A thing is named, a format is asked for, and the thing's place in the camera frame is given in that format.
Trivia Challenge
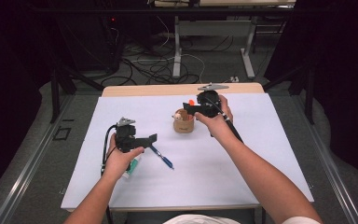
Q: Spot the tangle of black floor cables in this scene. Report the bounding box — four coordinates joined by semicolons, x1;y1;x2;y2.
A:
100;33;235;87

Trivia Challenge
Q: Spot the left hand-held gripper black cable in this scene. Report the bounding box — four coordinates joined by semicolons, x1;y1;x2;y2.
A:
101;124;119;175

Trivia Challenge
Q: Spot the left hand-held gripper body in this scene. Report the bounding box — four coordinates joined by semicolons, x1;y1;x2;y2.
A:
114;117;146;154

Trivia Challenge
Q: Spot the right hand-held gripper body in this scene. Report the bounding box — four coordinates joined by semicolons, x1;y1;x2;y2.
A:
196;82;230;119

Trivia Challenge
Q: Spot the black equipment with red light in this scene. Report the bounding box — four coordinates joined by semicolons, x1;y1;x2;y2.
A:
71;13;126;75

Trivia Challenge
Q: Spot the pale lilac table mat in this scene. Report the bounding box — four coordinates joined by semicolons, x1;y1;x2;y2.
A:
60;92;315;210

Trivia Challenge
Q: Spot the aluminium floor rail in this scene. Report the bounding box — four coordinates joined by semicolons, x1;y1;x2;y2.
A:
0;94;76;224
292;94;358;224

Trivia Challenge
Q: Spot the person's white shirt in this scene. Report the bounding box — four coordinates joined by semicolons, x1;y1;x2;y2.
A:
162;213;322;224

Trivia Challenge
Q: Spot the black metal stand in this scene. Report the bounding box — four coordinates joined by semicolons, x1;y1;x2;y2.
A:
49;60;105;124
262;62;317;126

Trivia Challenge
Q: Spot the blue pen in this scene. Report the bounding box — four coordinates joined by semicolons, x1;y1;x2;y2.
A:
148;145;175;171

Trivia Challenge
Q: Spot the tan pen holder cup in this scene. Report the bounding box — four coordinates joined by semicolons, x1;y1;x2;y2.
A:
172;107;197;134

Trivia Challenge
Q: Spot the white floor cable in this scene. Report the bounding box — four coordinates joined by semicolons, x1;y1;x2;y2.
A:
135;15;207;84

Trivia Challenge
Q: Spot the person's right hand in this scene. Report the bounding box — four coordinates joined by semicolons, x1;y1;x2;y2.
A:
194;94;235;143

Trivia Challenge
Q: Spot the person's left hand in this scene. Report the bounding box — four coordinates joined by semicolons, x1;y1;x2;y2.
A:
103;133;145;182

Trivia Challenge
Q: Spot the white-legged desk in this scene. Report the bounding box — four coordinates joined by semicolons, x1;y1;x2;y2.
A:
153;0;296;80

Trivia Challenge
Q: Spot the green-capped white marker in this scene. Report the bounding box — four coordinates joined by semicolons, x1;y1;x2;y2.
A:
121;155;143;180

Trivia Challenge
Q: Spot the hand-held gripper black cable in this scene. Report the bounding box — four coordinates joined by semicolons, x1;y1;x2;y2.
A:
101;124;119;175
204;95;244;144

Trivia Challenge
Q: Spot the right hand-held gripper black cable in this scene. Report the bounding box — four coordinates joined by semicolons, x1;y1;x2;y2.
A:
204;95;244;144

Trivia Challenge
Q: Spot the wooden table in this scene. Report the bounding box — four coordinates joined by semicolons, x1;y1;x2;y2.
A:
64;82;266;213

